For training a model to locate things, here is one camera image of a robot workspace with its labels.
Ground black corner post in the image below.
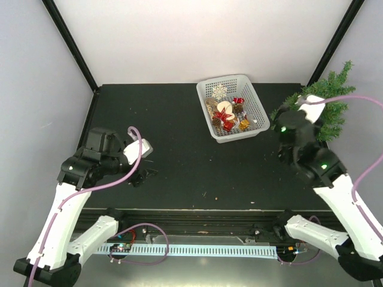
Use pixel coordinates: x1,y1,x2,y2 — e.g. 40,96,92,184
41,0,99,92
307,0,365,86

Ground left circuit board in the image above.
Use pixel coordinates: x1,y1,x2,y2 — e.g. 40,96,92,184
110,243,132,252

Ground gold gift box ornament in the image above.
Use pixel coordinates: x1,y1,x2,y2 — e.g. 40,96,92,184
238,119,250,131

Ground pinecone with gold bow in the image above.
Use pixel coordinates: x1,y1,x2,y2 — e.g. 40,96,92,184
232,103,244,114

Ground white wooden snowflake ornament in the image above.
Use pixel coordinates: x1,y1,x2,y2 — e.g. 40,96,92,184
211,84,227,100

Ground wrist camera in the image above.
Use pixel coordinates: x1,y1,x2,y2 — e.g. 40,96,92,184
296,94,326,123
123,139,153,165

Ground brown pinecone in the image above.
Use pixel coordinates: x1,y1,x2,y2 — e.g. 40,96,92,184
212,118,221,129

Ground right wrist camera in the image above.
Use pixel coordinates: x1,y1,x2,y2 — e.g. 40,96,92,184
296,94,326,123

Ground white perforated plastic basket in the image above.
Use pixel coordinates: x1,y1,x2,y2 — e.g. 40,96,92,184
196,75,270,144

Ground cream wooden heart ornament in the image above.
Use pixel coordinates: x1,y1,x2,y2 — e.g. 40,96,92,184
217,101,232,114

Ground white slotted cable duct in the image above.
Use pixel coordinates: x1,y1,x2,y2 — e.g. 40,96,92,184
94,243,278,259

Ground burlap bow ornament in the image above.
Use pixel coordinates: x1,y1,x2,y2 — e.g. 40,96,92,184
205,97,218,109

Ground red gift box ornament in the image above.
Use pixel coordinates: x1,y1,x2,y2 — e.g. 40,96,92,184
223,121,234,132

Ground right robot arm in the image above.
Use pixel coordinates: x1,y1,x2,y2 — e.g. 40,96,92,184
272,110,382,282

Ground right circuit board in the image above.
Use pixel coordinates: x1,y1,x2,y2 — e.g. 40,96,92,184
276,246,307,255

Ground circuit board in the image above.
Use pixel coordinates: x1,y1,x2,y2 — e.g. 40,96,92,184
110,243,132,252
276,246,307,255

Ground small green christmas tree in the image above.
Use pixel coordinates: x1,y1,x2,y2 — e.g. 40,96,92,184
270,60,357,143

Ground black aluminium frame rail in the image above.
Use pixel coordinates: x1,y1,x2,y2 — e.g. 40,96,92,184
71,209,345,240

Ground red star ornament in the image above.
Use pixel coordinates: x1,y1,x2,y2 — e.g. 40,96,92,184
213,108,235,122

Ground right black corner post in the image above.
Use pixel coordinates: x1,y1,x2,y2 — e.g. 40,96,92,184
307,0,365,86

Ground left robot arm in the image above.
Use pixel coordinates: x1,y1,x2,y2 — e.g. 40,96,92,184
13,127,153,286

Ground left black corner post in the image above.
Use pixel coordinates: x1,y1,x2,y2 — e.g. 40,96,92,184
41,0,99,92

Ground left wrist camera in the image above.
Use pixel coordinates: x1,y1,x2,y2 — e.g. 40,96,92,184
123,139,153,165

